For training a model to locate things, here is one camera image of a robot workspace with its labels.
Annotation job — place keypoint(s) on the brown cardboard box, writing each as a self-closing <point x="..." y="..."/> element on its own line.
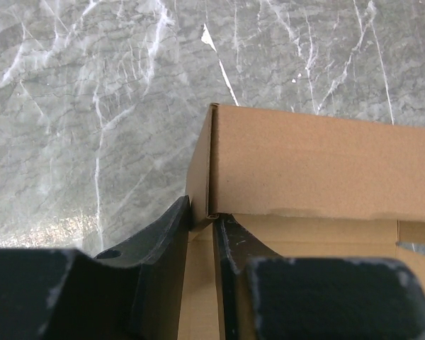
<point x="306" y="186"/>

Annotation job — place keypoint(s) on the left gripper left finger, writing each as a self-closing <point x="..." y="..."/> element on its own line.
<point x="130" y="291"/>

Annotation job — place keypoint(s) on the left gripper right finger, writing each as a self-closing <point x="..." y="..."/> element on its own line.
<point x="263" y="295"/>

